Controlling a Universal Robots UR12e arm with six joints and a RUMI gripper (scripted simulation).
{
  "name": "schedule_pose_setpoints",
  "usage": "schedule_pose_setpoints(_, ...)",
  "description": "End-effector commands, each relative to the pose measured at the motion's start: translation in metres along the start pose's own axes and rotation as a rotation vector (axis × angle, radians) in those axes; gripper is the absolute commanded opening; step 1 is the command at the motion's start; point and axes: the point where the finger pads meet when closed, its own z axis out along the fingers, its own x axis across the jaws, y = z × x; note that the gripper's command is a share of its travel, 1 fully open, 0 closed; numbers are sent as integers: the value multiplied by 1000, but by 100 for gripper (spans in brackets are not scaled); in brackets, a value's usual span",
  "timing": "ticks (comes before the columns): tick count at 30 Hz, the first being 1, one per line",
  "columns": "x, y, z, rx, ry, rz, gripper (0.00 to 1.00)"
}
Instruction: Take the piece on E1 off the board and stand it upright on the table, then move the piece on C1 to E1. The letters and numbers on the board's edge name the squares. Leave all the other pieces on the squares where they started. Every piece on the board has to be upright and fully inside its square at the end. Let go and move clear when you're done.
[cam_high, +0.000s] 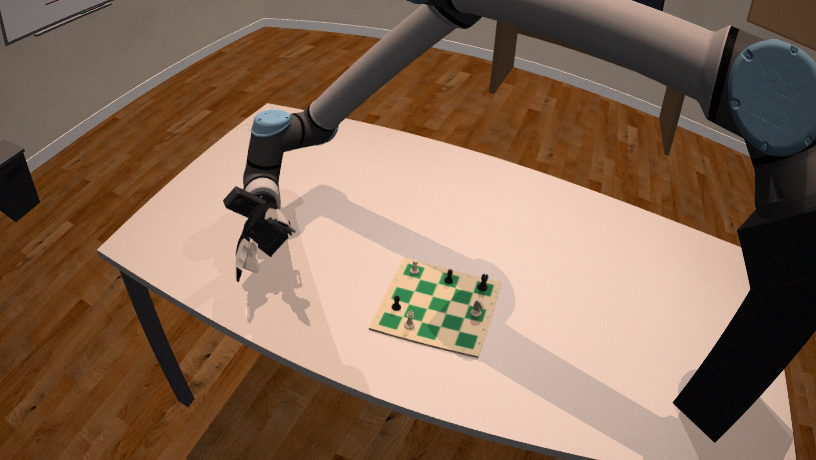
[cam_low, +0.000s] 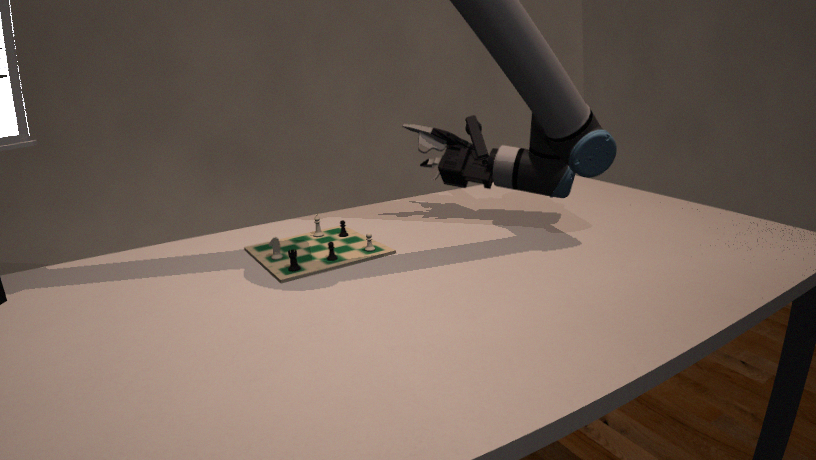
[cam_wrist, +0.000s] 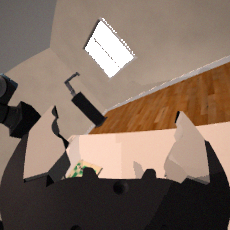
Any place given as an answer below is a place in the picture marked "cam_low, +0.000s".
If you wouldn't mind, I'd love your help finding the green and cream chessboard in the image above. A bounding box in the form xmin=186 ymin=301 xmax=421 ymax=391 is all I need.
xmin=244 ymin=226 xmax=396 ymax=283

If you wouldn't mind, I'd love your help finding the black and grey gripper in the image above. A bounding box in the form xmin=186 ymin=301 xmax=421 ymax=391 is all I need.
xmin=403 ymin=124 xmax=498 ymax=189

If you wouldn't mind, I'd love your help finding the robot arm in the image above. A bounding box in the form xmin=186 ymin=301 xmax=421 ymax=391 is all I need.
xmin=450 ymin=0 xmax=617 ymax=198

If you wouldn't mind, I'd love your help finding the white chess pawn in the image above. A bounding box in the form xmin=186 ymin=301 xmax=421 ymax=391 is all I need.
xmin=365 ymin=233 xmax=375 ymax=252

